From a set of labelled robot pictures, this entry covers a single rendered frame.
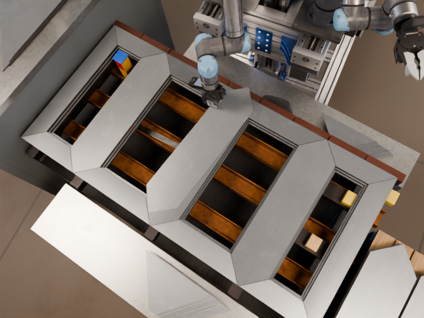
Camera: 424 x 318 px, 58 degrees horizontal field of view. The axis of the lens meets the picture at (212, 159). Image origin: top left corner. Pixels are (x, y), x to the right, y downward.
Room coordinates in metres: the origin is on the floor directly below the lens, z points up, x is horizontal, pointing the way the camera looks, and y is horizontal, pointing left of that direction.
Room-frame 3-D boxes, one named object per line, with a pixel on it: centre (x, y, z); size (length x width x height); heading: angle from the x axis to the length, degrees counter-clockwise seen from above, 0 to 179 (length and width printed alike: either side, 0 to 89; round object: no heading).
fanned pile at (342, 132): (0.52, -0.67, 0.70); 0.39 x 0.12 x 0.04; 43
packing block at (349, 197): (0.24, -0.54, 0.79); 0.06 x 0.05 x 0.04; 133
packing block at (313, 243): (0.10, -0.33, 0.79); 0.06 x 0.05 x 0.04; 133
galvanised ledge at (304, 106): (0.80, -0.45, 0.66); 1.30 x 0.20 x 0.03; 43
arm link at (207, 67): (0.82, -0.07, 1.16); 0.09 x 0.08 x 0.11; 175
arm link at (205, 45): (0.92, -0.10, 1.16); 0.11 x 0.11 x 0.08; 85
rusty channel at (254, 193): (0.60, 0.04, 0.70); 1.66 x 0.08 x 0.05; 43
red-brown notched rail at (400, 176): (0.86, -0.23, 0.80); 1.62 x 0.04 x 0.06; 43
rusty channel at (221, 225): (0.46, 0.20, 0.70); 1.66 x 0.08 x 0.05; 43
